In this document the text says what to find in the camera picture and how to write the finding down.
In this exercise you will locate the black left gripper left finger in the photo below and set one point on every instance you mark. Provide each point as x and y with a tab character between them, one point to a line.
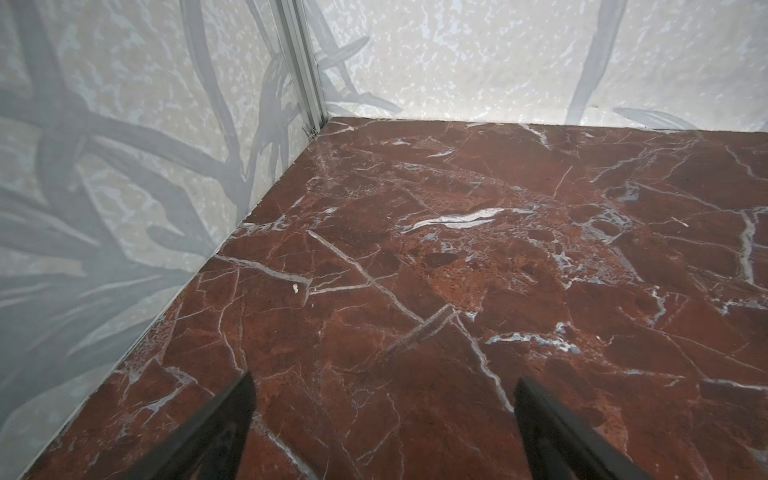
210	444

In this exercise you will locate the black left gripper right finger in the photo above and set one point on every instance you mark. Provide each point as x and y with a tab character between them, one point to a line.
559	445

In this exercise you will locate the aluminium frame corner post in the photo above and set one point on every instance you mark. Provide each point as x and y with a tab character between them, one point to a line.
294	34

